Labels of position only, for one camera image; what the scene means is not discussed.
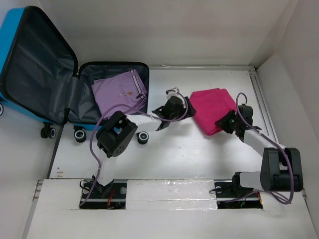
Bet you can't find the pink cloth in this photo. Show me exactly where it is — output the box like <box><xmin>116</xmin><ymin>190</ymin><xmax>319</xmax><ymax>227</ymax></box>
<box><xmin>189</xmin><ymin>88</ymin><xmax>236</xmax><ymax>136</ymax></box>

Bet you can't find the purple shirt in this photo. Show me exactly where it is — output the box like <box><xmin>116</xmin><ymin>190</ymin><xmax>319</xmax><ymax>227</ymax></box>
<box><xmin>91</xmin><ymin>69</ymin><xmax>148</xmax><ymax>118</ymax></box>

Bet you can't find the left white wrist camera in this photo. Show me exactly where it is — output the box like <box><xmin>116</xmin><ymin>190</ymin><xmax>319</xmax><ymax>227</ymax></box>
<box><xmin>165</xmin><ymin>87</ymin><xmax>179</xmax><ymax>100</ymax></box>

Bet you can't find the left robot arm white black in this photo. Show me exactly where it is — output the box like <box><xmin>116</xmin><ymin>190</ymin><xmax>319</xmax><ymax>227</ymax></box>
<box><xmin>92</xmin><ymin>96</ymin><xmax>196</xmax><ymax>158</ymax></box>

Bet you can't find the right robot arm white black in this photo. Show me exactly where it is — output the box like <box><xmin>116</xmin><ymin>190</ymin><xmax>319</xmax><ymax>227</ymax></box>
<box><xmin>215</xmin><ymin>104</ymin><xmax>304</xmax><ymax>192</ymax></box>

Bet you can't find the aluminium frame rail right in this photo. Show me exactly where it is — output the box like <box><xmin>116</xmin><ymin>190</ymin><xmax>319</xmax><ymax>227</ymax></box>
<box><xmin>248</xmin><ymin>68</ymin><xmax>279</xmax><ymax>143</ymax></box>

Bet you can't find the blue kids suitcase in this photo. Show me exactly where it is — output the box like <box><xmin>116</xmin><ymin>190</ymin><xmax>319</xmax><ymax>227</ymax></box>
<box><xmin>0</xmin><ymin>6</ymin><xmax>150</xmax><ymax>143</ymax></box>

